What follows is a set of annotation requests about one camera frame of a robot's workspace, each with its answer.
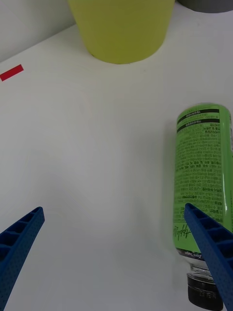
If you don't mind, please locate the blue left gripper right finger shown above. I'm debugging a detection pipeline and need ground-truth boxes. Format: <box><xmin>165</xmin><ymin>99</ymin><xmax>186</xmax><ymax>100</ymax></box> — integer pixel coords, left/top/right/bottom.
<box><xmin>183</xmin><ymin>203</ymin><xmax>233</xmax><ymax>311</ymax></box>

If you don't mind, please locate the grey plastic bin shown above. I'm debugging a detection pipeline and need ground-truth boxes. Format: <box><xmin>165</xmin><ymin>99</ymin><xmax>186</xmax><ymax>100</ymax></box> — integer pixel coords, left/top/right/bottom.
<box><xmin>176</xmin><ymin>0</ymin><xmax>233</xmax><ymax>14</ymax></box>

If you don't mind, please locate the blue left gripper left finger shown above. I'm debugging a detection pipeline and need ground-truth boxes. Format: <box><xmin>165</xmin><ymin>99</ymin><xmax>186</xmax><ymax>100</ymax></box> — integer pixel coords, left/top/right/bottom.
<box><xmin>0</xmin><ymin>207</ymin><xmax>46</xmax><ymax>311</ymax></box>

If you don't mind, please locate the yellow-green plastic bin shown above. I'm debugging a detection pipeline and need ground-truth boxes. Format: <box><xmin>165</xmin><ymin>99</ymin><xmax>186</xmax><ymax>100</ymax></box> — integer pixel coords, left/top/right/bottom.
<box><xmin>67</xmin><ymin>0</ymin><xmax>176</xmax><ymax>65</ymax></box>

